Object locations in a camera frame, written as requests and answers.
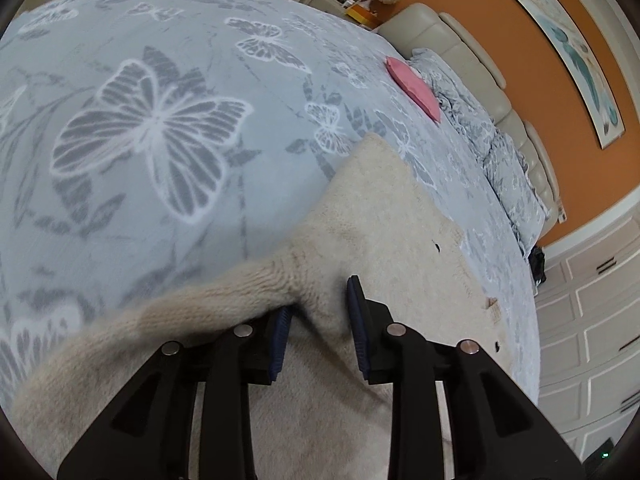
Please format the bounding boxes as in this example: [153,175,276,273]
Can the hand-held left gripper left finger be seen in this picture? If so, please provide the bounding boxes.
[56,306,296,480]

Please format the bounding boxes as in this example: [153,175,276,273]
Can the framed wall picture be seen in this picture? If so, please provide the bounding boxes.
[502,0,626,150]

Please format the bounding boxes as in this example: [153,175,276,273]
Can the beige leather headboard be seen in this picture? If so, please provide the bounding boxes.
[375,2,562,235]

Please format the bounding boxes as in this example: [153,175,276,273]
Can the grey butterfly print pillow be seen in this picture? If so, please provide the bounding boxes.
[410,47,501,133]
[479,129,549,257]

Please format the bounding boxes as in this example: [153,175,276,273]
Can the white nightstand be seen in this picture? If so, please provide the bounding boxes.
[315,0,382,31]

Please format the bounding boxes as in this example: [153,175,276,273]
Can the beige knit sweater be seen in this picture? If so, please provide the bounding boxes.
[10,132,513,480]

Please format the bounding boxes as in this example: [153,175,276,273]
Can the dark bundle on nightstand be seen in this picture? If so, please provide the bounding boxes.
[527,245,549,286]

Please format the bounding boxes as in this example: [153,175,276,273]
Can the orange box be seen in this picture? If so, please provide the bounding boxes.
[345,2,381,28]

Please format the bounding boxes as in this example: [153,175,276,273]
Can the white wardrobe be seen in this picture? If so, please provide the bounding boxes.
[532,209,640,461]

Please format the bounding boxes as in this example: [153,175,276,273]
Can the pink cushion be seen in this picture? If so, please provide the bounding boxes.
[385,56,441,124]

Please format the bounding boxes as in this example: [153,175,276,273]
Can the grey butterfly print bedspread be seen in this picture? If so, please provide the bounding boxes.
[0,0,548,480]

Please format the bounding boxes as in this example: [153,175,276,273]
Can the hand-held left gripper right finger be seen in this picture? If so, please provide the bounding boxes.
[346,275,586,480]

